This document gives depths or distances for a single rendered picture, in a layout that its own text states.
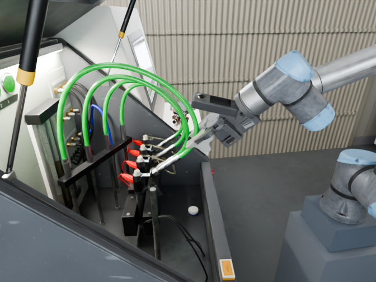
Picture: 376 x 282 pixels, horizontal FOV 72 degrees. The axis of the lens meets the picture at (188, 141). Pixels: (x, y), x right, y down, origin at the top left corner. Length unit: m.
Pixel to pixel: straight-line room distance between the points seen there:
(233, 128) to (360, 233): 0.61
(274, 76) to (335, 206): 0.57
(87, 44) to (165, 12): 1.56
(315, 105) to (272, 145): 2.61
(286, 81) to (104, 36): 0.68
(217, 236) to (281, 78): 0.47
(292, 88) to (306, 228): 0.66
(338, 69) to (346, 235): 0.55
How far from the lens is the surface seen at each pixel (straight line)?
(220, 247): 0.78
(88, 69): 0.69
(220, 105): 0.63
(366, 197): 0.89
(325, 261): 1.04
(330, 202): 1.04
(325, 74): 0.78
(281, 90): 0.60
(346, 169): 0.96
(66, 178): 0.84
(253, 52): 2.77
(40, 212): 0.45
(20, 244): 0.51
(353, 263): 1.13
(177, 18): 2.55
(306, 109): 0.64
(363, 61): 0.82
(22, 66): 0.38
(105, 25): 1.03
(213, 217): 0.86
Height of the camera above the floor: 1.53
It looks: 27 degrees down
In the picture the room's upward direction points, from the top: straight up
